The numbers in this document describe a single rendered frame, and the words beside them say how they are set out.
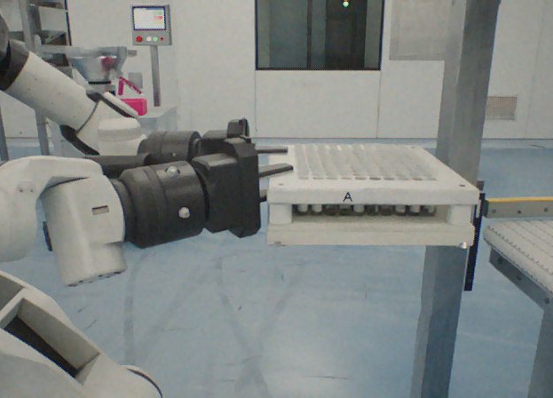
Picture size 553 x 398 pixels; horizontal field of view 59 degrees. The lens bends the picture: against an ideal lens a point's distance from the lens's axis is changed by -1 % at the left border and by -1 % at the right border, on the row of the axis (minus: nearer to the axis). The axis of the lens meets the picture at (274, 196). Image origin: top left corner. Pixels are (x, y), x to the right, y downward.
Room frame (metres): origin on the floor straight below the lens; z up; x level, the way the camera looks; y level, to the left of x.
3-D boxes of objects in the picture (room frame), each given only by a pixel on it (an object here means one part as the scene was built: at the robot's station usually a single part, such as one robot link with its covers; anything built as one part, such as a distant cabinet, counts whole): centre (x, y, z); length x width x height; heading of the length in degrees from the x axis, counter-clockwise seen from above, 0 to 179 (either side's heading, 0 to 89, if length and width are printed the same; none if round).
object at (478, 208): (0.84, -0.37, 0.81); 0.02 x 0.01 x 0.20; 94
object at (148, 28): (3.18, 0.76, 1.07); 0.23 x 0.10 x 0.62; 89
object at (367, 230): (0.66, -0.11, 0.95); 0.24 x 0.24 x 0.02; 0
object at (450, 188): (0.66, -0.11, 1.00); 0.25 x 0.24 x 0.02; 0
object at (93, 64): (3.09, 1.02, 0.95); 0.49 x 0.36 x 0.37; 89
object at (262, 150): (0.71, 0.01, 1.02); 0.06 x 0.03 x 0.02; 82
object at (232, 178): (0.54, 0.08, 1.00); 0.12 x 0.10 x 0.13; 122
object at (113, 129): (0.78, 0.25, 1.00); 0.13 x 0.07 x 0.09; 19
